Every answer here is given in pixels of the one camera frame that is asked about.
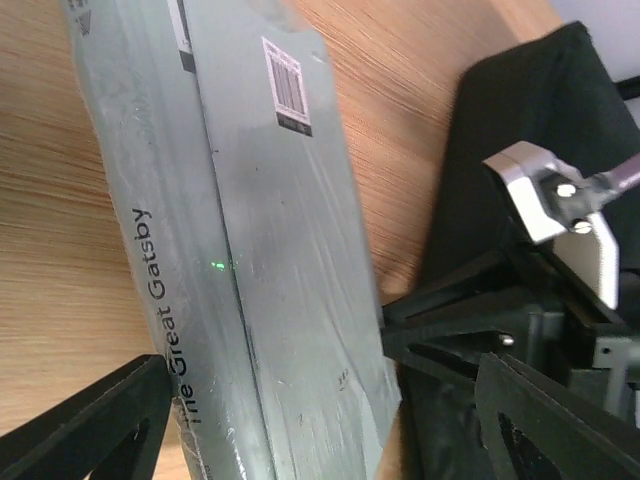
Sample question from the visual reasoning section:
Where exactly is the black student backpack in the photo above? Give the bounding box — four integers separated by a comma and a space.
382, 22, 639, 479

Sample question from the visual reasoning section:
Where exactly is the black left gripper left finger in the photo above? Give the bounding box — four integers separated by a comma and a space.
1, 354, 172, 479

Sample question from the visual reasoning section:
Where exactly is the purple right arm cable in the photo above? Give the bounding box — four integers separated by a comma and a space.
599, 152, 640, 194

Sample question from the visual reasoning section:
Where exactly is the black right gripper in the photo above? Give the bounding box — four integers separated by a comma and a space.
382, 245, 639, 420

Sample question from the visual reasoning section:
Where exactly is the grey Great Gatsby book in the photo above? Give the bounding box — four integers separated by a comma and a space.
62, 1, 400, 479

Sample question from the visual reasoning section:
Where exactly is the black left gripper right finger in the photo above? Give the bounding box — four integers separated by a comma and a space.
475, 354, 639, 479

